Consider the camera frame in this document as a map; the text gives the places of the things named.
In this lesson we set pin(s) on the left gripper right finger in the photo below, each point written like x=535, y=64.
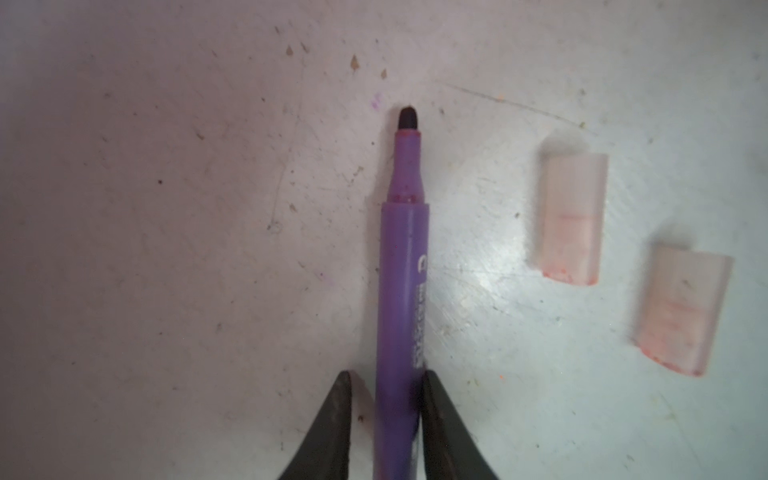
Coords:
x=449, y=450

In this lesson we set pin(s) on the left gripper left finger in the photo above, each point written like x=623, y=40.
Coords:
x=324, y=451

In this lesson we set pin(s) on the purple pen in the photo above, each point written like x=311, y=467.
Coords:
x=401, y=307

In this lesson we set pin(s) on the clear pen cap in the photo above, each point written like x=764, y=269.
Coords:
x=682, y=307
x=574, y=191

